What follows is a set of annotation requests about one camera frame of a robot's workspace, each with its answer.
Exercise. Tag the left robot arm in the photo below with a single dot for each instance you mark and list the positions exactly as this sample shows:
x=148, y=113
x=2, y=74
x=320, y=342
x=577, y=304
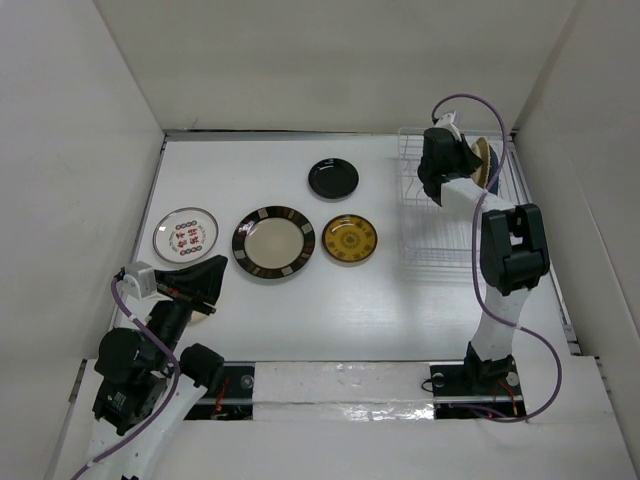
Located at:
x=147, y=388

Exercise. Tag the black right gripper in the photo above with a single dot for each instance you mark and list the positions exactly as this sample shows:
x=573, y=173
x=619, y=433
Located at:
x=471, y=160

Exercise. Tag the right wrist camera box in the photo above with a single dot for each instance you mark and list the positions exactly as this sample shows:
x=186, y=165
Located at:
x=448, y=121

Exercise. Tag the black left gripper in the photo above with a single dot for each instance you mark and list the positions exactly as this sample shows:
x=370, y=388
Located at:
x=203, y=281

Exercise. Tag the round bamboo woven plate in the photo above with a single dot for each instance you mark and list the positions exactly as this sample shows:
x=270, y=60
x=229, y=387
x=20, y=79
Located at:
x=483, y=150

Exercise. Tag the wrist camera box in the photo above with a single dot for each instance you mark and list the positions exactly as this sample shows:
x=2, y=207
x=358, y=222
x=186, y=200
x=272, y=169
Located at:
x=139, y=280
x=448, y=121

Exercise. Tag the dark blue leaf-shaped dish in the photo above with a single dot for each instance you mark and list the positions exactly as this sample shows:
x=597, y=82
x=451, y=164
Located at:
x=493, y=174

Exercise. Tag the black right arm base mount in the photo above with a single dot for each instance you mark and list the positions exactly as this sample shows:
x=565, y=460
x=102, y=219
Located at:
x=475, y=395

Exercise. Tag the yellow patterned small plate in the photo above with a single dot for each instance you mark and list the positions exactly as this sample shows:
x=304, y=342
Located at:
x=349, y=239

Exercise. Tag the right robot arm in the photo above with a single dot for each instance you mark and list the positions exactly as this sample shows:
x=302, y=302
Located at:
x=509, y=251

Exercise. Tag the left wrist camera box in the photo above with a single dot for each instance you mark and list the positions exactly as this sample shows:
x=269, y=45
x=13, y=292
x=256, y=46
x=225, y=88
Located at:
x=139, y=280

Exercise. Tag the white plate with red characters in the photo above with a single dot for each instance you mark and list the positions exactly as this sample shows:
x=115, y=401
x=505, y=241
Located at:
x=185, y=235

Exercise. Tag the white wire dish rack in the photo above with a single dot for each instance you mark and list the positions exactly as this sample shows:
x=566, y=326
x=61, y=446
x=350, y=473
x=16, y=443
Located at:
x=431, y=238

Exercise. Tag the small black round plate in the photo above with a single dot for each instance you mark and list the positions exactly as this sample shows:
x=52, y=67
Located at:
x=333, y=178

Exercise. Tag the large brown-rimmed beige plate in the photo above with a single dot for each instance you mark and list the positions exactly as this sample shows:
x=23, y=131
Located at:
x=273, y=242

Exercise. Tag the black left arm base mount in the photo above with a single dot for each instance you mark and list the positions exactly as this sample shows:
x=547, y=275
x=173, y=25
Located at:
x=232, y=400

